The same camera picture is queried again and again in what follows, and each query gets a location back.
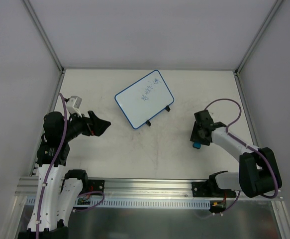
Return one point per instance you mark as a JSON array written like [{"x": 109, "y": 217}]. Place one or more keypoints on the aluminium mounting rail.
[{"x": 169, "y": 189}]

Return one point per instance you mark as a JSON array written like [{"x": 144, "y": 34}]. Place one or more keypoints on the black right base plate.
[{"x": 199, "y": 189}]

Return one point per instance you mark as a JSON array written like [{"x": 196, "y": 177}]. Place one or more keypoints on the aluminium frame post left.
[{"x": 42, "y": 33}]

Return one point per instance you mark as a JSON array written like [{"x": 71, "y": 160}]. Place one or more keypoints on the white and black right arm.
[{"x": 258, "y": 171}]

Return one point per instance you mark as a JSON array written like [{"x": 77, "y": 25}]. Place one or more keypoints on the blue bone-shaped eraser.
[{"x": 196, "y": 145}]

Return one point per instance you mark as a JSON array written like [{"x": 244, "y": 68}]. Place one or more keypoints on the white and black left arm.
[{"x": 57, "y": 188}]

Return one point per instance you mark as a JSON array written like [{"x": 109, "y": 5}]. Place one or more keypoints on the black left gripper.
[{"x": 90, "y": 123}]

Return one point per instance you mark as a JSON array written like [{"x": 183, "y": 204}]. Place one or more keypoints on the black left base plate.
[{"x": 96, "y": 186}]

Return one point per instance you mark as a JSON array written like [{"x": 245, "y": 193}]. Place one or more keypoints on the aluminium frame post right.
[{"x": 259, "y": 34}]

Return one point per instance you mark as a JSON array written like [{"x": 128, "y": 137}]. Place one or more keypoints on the blue-framed whiteboard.
[{"x": 144, "y": 99}]

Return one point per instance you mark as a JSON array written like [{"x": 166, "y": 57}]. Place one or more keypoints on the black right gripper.
[{"x": 200, "y": 134}]

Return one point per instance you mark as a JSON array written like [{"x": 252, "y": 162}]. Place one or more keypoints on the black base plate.
[
  {"x": 96, "y": 186},
  {"x": 199, "y": 189}
]

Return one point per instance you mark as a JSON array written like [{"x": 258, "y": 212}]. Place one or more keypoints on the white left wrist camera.
[{"x": 73, "y": 105}]

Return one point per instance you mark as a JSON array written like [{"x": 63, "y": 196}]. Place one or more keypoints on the aluminium frame post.
[
  {"x": 42, "y": 33},
  {"x": 259, "y": 34}
]

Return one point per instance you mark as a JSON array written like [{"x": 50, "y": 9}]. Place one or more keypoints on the white slotted cable duct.
[{"x": 137, "y": 203}]

